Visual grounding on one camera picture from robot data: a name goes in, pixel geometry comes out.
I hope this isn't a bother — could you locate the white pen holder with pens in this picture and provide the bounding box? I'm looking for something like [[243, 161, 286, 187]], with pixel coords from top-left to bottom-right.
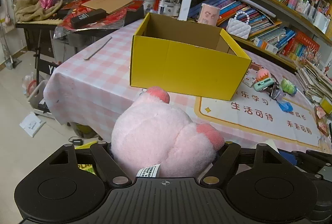
[[139, 0, 181, 17]]

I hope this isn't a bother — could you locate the stack of papers and magazines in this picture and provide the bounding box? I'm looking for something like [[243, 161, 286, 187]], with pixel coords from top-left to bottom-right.
[[295, 59, 332, 103]]

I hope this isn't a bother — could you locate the pink plush pig toy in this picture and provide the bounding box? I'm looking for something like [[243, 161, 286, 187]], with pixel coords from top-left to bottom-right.
[[110, 86, 225, 179]]

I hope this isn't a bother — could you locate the brown cardboard sheet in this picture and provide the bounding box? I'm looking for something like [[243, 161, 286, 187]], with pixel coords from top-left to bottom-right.
[[82, 0, 133, 14]]

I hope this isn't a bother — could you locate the black rectangular box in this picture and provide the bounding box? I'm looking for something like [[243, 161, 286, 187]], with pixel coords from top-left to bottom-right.
[[70, 8, 107, 29]]

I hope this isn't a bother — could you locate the grey purple toy figure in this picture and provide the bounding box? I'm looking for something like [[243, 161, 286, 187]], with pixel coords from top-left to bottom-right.
[[267, 84, 284, 100]]

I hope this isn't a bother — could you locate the mint green toy camera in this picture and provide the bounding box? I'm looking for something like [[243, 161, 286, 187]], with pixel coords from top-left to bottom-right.
[[253, 77, 275, 92]]

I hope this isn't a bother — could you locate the blue paper scrap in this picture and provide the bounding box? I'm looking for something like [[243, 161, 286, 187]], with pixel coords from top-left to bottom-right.
[[277, 100, 293, 112]]

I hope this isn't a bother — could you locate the small white printed box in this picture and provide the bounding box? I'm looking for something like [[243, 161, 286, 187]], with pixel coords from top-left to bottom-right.
[[243, 69, 257, 88]]

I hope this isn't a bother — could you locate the cartoon printed desk mat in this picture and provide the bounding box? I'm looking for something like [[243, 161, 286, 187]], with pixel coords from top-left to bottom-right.
[[194, 62, 332, 151]]

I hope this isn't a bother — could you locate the yellow cardboard box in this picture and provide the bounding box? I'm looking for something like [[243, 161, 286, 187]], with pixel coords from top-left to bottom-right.
[[129, 13, 251, 100]]

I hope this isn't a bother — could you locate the white quilted pearl handbag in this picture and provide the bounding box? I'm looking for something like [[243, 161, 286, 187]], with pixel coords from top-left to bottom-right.
[[226, 11, 251, 40]]

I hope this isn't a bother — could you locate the pink plush chick toy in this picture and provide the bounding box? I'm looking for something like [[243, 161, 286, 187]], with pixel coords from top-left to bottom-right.
[[256, 68, 271, 82]]

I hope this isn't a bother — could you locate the beige fuzzy blanket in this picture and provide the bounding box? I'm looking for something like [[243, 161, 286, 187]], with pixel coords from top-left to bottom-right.
[[14, 0, 63, 23]]

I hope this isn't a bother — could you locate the white envelope on floor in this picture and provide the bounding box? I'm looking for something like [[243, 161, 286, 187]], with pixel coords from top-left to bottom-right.
[[19, 112, 46, 138]]

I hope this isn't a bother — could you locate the green blue toy car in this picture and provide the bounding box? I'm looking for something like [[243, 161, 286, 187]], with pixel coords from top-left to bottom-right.
[[280, 78, 297, 96]]

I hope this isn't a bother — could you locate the pink cartoon cup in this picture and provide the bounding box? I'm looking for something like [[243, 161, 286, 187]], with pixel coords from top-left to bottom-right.
[[198, 4, 221, 27]]

